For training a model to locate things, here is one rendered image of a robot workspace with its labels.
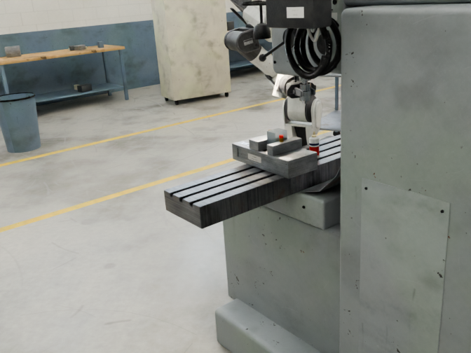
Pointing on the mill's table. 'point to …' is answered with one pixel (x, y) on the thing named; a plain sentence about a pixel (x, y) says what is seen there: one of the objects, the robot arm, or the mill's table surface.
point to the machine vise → (278, 157)
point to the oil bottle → (314, 143)
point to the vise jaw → (258, 143)
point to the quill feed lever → (278, 46)
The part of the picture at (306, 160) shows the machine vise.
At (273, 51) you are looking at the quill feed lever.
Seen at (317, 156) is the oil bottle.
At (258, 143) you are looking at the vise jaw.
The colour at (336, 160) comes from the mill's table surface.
